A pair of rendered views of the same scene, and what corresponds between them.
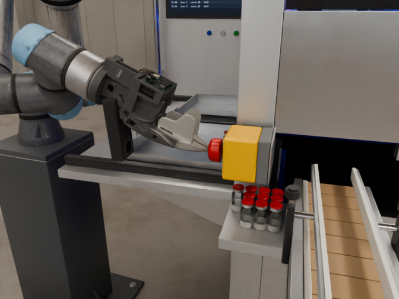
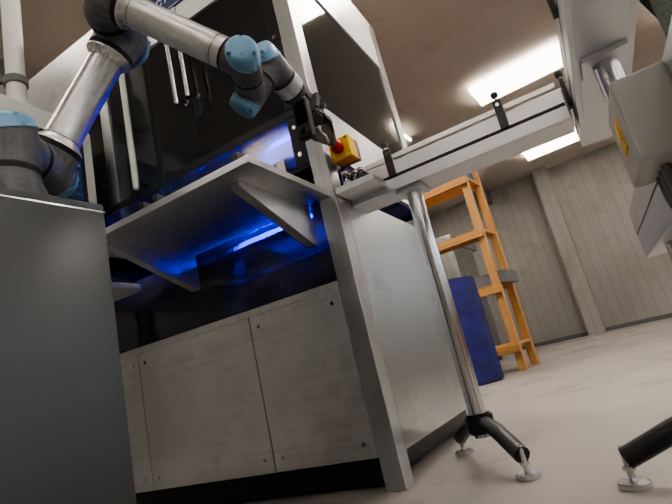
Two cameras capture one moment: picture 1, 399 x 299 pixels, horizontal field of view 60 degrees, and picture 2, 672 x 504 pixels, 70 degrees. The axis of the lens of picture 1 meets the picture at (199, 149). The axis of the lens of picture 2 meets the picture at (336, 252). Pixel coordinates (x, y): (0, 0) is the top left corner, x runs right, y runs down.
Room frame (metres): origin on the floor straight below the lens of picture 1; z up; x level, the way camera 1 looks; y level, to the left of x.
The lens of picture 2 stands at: (0.34, 1.33, 0.32)
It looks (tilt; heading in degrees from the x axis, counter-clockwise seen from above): 14 degrees up; 281
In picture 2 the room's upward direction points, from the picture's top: 13 degrees counter-clockwise
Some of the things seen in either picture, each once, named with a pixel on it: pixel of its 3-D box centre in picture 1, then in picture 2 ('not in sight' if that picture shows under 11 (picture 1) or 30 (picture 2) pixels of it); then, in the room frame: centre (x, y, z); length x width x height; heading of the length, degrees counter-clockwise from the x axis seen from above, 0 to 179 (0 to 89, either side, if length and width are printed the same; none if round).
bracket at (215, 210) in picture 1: (170, 194); (277, 217); (0.74, 0.07, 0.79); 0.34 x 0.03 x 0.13; 75
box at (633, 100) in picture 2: not in sight; (647, 130); (0.09, 0.77, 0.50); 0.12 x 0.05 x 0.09; 75
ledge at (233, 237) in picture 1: (266, 226); (363, 188); (0.49, -0.11, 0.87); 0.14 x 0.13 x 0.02; 75
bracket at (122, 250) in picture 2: not in sight; (157, 269); (1.22, -0.06, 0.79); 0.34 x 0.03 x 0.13; 75
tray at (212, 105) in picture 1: (234, 110); not in sight; (1.12, -0.12, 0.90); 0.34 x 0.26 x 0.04; 75
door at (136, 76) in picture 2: not in sight; (151, 116); (1.28, -0.27, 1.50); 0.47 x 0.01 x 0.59; 165
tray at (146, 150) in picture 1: (203, 146); not in sight; (0.80, -0.01, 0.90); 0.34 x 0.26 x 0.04; 74
